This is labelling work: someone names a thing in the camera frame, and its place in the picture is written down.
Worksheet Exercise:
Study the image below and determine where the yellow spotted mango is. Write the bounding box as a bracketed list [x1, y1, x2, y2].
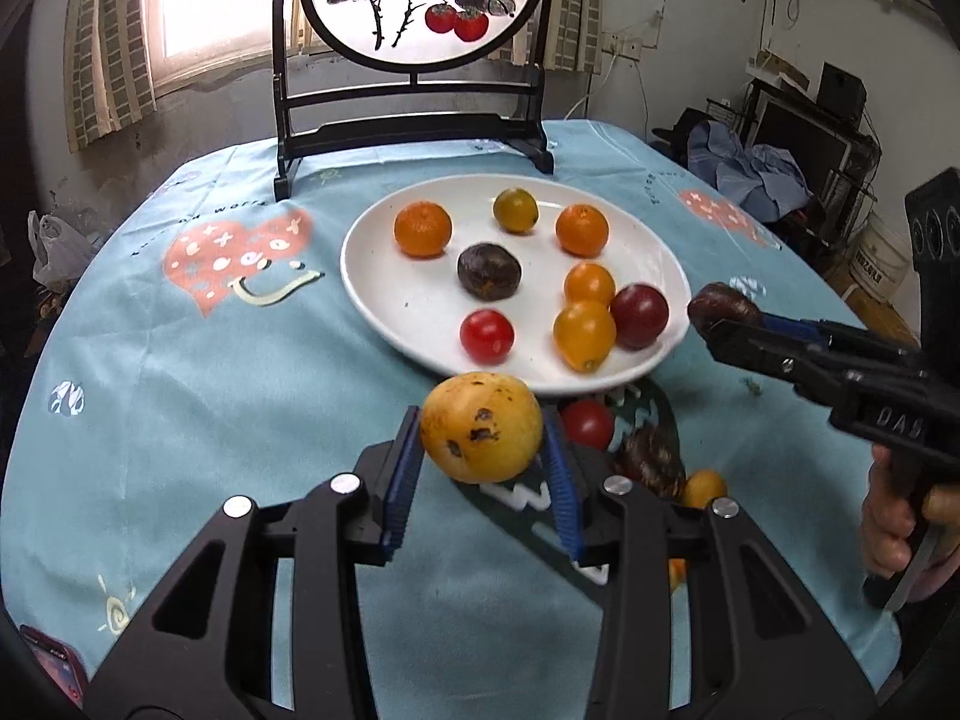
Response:
[420, 372, 544, 484]

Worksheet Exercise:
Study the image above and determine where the small red cherry tomato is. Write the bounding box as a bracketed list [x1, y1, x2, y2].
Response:
[459, 309, 514, 364]

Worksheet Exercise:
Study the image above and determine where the yellow orange tomato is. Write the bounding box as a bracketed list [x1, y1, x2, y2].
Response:
[551, 301, 617, 374]

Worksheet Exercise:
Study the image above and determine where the dark red plum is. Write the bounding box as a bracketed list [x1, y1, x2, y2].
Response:
[608, 283, 669, 351]

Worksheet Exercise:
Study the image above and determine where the dark purple passion fruit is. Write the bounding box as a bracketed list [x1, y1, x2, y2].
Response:
[455, 242, 523, 301]

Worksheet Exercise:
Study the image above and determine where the round orange tomato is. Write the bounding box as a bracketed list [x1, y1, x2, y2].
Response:
[563, 262, 617, 305]

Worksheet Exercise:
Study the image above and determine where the olive green tomato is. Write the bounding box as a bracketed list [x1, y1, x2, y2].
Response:
[493, 187, 539, 234]

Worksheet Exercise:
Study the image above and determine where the right hand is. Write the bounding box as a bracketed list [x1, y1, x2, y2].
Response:
[861, 444, 960, 603]

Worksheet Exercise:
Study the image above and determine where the red cherry tomato on table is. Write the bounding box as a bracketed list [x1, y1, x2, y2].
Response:
[560, 400, 615, 452]

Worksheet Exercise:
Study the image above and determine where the white plastic bucket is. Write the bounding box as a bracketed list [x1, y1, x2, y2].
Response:
[850, 211, 911, 302]

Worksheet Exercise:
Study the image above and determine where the orange fruit on table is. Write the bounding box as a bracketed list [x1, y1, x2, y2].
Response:
[669, 559, 686, 592]

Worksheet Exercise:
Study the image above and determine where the small yellow tomato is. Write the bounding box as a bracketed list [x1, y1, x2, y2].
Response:
[680, 468, 727, 509]

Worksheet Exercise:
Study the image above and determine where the blue clothes pile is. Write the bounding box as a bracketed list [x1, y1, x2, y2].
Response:
[686, 121, 814, 224]

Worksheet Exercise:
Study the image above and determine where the black metal shelf rack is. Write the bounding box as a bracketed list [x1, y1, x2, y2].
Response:
[734, 62, 882, 245]

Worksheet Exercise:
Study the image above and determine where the white ceramic plate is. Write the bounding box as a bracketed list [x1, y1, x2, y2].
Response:
[340, 174, 692, 397]

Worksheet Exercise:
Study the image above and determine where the light blue patterned tablecloth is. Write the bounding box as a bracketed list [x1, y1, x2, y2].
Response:
[2, 140, 900, 718]

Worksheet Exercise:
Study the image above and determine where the right checkered curtain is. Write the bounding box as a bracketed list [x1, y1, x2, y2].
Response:
[486, 0, 609, 75]

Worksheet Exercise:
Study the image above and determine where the checkered curtain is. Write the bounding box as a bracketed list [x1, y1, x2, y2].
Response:
[486, 0, 609, 75]
[64, 0, 156, 153]

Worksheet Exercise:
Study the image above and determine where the white plastic bag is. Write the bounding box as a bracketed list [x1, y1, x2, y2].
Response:
[28, 210, 96, 294]

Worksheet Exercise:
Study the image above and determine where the black framed round painting screen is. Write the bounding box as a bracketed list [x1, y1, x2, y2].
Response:
[272, 0, 553, 200]

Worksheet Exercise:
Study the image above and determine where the left checkered curtain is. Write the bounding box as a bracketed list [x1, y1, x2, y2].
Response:
[64, 0, 156, 153]

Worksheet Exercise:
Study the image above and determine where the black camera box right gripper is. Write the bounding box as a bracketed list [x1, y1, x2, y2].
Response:
[905, 167, 960, 387]

